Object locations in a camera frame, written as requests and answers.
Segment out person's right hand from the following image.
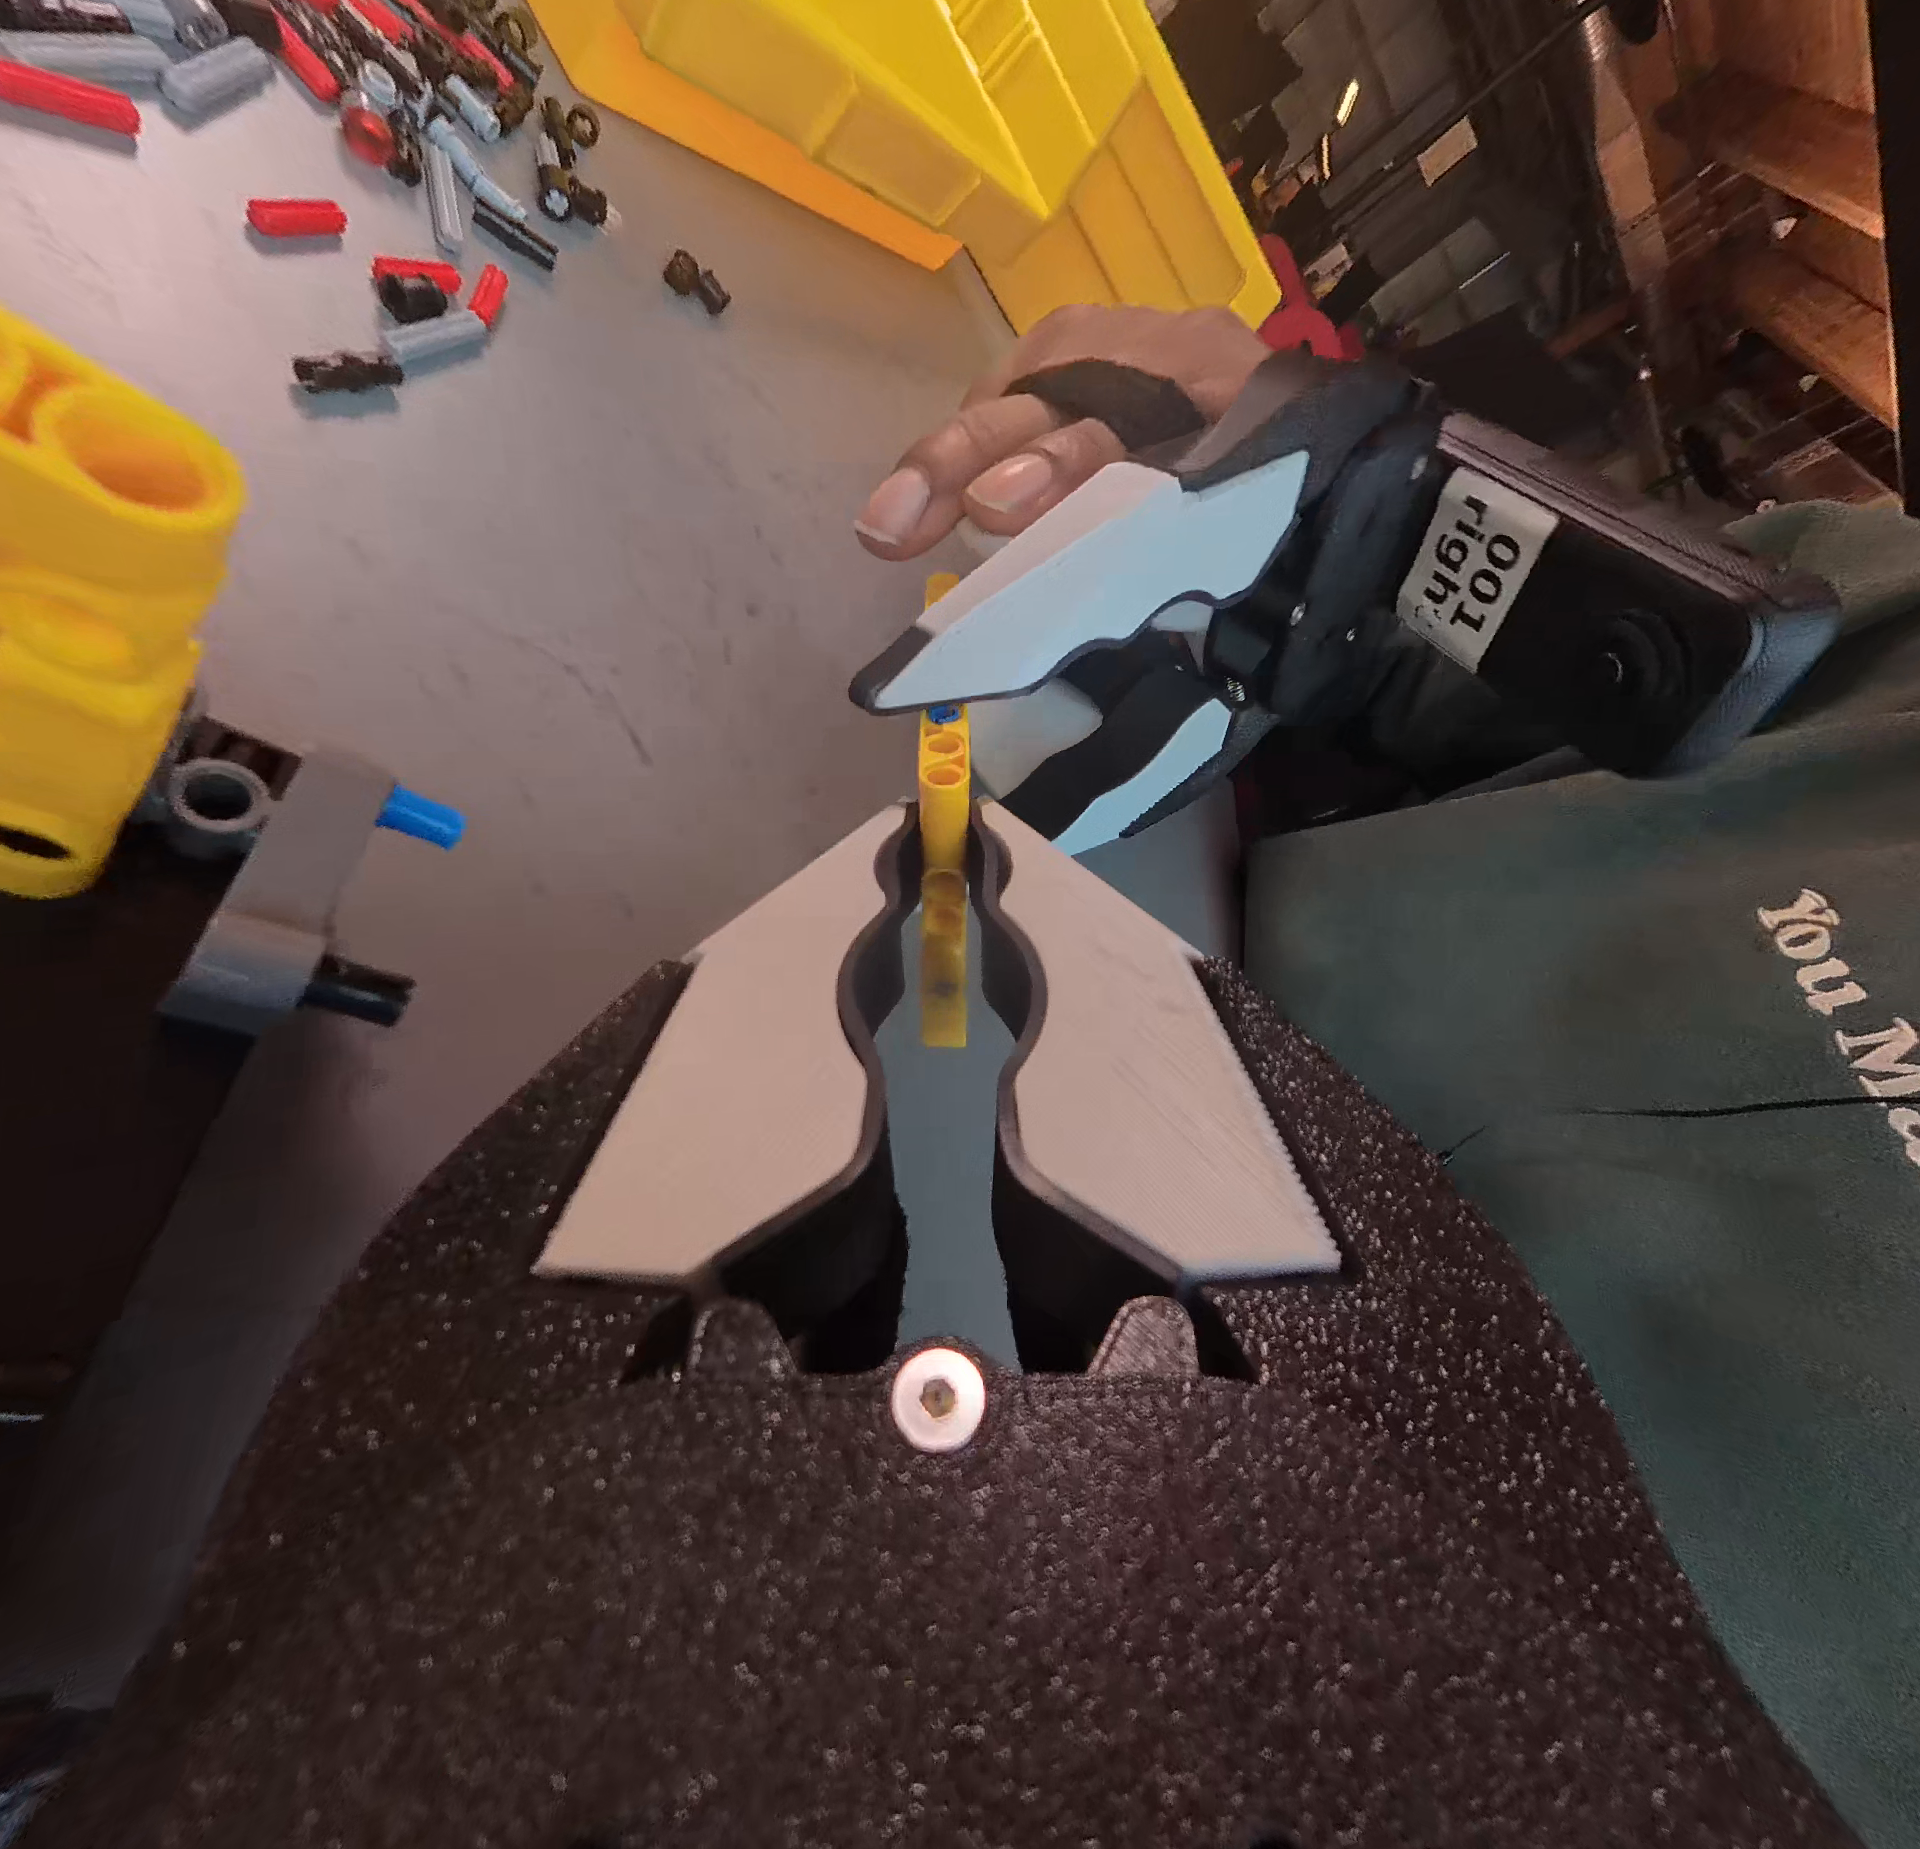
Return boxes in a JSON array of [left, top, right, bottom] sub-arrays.
[[855, 305, 1277, 562]]

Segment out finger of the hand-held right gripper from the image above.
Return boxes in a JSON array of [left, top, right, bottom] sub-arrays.
[[849, 453, 1310, 718], [978, 679, 1257, 852]]

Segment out pile of small lego pins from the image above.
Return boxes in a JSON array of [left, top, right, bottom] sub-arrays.
[[0, 0, 737, 396]]

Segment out yellow plastic storage bin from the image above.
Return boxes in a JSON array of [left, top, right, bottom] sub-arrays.
[[486, 0, 1284, 336]]

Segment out person's green sweatshirt torso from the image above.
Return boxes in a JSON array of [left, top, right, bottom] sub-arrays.
[[1244, 507, 1920, 1849]]

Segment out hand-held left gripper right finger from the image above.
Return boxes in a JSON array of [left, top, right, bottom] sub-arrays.
[[972, 802, 1343, 1281]]

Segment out partly built yellow lego model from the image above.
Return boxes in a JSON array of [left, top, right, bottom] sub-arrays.
[[0, 305, 466, 1371]]

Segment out yellow lego beam blue pins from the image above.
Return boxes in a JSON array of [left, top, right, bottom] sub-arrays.
[[913, 571, 980, 1050]]

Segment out red black bag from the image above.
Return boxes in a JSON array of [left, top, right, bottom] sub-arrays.
[[1257, 233, 1358, 365]]

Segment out wooden wall shelving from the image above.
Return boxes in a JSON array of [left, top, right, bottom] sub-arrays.
[[1642, 0, 1899, 501]]

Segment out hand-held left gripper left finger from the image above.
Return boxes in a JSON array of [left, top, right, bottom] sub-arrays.
[[533, 802, 919, 1291]]

